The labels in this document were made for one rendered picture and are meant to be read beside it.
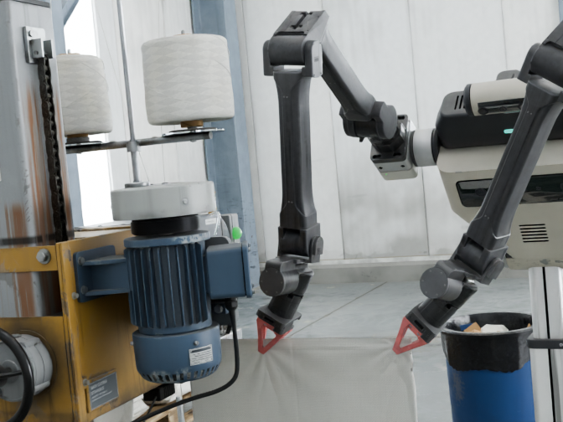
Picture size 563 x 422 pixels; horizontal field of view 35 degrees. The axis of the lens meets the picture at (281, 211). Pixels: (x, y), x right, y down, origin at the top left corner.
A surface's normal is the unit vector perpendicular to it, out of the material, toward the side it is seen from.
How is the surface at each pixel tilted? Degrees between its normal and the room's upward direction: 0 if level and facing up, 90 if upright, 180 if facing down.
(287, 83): 99
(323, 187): 90
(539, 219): 130
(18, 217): 90
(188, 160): 90
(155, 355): 91
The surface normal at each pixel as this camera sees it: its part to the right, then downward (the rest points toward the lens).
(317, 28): 0.86, 0.11
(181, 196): 0.46, 0.02
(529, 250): -0.28, 0.70
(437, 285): -0.61, -0.17
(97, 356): 0.92, -0.07
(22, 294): -0.39, 0.08
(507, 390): 0.00, 0.10
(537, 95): -0.74, 0.15
